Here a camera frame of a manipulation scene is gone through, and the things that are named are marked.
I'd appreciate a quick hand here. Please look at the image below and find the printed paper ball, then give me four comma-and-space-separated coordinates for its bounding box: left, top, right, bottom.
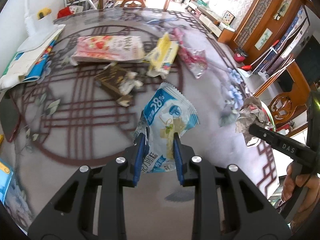
235, 96, 269, 147

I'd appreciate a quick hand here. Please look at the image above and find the pink foil snack wrapper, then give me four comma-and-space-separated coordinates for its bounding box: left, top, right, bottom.
172, 28, 208, 79

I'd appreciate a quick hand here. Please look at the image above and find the blue white snack bag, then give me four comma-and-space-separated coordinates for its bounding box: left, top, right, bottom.
133, 82, 200, 173

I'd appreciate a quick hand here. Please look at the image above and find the dark brown cigarette box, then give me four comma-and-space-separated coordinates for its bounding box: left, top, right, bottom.
94, 62, 143, 107

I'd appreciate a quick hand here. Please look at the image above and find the yellow torn carton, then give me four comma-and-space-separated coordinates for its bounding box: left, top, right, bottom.
144, 33, 179, 80

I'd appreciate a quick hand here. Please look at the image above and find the pink strawberry Pocky box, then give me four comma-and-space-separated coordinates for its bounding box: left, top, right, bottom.
70, 35, 145, 66

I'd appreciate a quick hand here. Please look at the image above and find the red small trash bin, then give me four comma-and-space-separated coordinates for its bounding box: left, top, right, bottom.
233, 47, 248, 63

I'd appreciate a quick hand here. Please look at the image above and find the person's right hand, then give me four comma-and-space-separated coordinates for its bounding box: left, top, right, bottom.
281, 163, 320, 213

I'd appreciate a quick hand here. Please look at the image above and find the carved wooden chair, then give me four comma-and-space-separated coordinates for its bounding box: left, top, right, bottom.
253, 61, 311, 127

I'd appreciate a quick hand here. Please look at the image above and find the blue yellow plastic toy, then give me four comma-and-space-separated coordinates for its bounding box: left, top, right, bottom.
0, 159, 14, 204

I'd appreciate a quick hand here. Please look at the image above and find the red dustpan and broom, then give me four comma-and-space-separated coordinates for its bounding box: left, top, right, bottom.
240, 40, 279, 73

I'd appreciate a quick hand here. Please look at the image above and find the framed art on cabinet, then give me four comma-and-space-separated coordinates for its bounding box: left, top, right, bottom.
222, 10, 235, 25

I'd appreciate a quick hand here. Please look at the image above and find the wooden tv cabinet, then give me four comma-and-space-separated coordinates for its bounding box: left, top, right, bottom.
186, 1, 235, 44

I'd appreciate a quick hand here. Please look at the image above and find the stack of books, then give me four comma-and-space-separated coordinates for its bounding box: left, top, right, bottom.
1, 24, 66, 92

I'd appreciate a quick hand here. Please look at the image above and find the white desk lamp base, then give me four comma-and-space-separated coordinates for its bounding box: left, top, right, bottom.
17, 0, 66, 53

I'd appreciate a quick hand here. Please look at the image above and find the red bag on floor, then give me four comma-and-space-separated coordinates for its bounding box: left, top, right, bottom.
57, 5, 84, 18

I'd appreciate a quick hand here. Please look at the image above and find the yellow tape roll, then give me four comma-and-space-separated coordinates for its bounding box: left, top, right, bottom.
37, 8, 52, 20

